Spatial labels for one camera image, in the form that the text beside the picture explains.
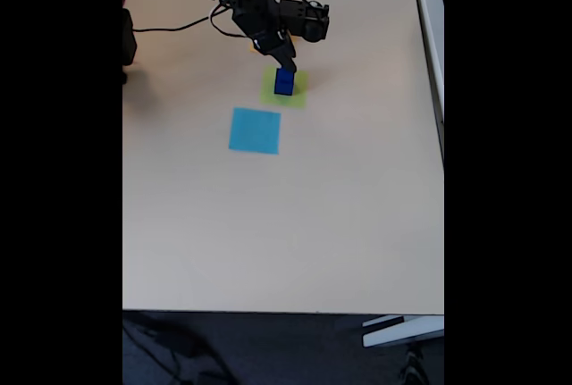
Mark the white neighbouring table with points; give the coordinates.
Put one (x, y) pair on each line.
(431, 36)

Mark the white table leg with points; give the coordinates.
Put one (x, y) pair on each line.
(402, 331)

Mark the green paper square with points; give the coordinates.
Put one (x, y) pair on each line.
(299, 97)

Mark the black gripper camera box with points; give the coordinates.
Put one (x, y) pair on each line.
(308, 21)

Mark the medium blue cube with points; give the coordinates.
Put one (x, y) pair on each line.
(283, 85)

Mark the light blue paper square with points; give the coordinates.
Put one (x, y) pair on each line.
(254, 131)

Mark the orange paper square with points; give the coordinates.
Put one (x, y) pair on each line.
(251, 48)

